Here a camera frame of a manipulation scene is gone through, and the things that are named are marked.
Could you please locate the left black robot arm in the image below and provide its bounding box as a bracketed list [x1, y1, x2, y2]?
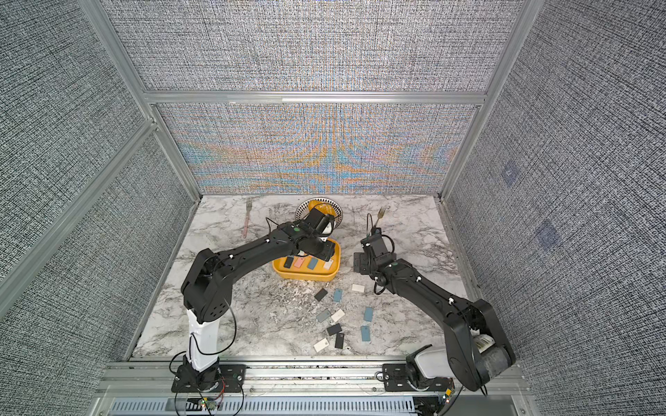
[180, 207, 336, 373]

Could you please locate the black eraser bottom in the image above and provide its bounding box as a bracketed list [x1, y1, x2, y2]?
[335, 332, 345, 349]

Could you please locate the pink handled fork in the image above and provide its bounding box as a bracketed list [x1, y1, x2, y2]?
[242, 199, 253, 239]

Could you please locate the grey eraser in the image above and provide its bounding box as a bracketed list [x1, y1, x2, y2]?
[316, 310, 331, 323]

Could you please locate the cream eraser centre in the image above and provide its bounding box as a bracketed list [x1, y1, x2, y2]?
[331, 310, 345, 323]

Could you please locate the white slotted cable duct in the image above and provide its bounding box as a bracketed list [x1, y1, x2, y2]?
[108, 396, 418, 415]

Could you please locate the white eraser bottom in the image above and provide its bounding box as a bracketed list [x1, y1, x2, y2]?
[313, 339, 330, 352]

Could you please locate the yellow storage box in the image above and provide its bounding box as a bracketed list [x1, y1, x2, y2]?
[272, 239, 342, 282]

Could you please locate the aluminium front rail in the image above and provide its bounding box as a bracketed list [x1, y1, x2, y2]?
[95, 358, 532, 399]

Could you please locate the green handled gold fork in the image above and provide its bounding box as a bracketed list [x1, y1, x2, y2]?
[370, 206, 388, 232]

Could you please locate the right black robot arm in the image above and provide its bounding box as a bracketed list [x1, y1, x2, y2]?
[354, 214, 516, 392]

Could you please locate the yellow bread loaf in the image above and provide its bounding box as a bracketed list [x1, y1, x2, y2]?
[307, 199, 338, 217]

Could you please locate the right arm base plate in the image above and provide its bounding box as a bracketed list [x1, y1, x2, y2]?
[378, 363, 454, 393]

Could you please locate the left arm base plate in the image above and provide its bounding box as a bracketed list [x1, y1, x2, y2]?
[171, 358, 246, 393]

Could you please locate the patterned white bowl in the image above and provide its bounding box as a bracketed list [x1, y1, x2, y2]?
[295, 197, 343, 228]

